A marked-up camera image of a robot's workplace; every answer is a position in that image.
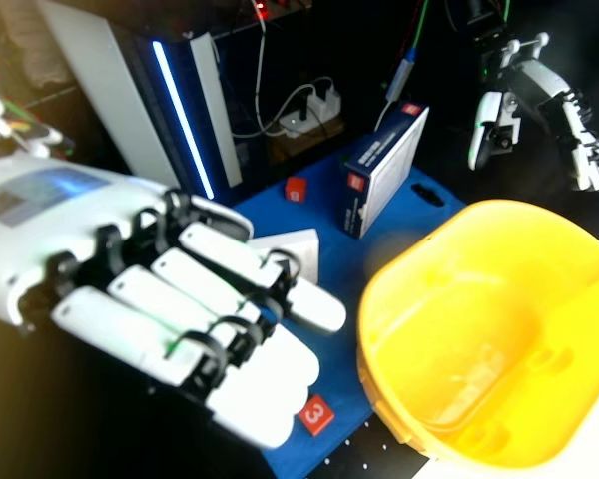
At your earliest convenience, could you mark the red block with number three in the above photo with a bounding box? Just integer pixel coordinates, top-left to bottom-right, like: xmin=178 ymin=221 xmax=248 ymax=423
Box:
xmin=297 ymin=393 xmax=336 ymax=438

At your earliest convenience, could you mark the white box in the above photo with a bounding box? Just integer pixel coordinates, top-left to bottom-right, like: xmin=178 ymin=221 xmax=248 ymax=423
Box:
xmin=249 ymin=228 xmax=321 ymax=284

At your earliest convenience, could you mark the white tower with blue light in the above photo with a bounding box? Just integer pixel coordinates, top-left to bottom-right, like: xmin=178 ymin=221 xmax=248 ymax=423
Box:
xmin=34 ymin=0 xmax=244 ymax=201

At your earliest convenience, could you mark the yellow plastic tub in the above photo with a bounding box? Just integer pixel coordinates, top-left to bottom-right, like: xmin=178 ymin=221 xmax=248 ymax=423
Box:
xmin=356 ymin=199 xmax=599 ymax=471

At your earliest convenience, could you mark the white blue cable connector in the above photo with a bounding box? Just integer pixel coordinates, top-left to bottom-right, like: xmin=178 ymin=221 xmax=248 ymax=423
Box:
xmin=384 ymin=47 xmax=421 ymax=104

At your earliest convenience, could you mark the blue mat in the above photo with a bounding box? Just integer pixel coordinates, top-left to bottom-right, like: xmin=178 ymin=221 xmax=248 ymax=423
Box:
xmin=232 ymin=134 xmax=468 ymax=479

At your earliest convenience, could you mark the white plug adapter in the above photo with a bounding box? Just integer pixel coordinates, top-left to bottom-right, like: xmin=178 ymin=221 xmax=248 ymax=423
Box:
xmin=312 ymin=83 xmax=343 ymax=120

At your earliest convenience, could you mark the plain red block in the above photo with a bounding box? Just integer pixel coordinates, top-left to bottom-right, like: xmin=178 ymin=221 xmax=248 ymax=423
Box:
xmin=284 ymin=176 xmax=308 ymax=204

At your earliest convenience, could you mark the dark blue product box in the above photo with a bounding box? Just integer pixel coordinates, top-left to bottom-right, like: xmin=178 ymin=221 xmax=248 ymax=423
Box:
xmin=337 ymin=102 xmax=430 ymax=240

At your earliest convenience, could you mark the white power strip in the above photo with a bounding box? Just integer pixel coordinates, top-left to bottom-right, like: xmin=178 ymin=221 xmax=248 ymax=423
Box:
xmin=278 ymin=110 xmax=341 ymax=140

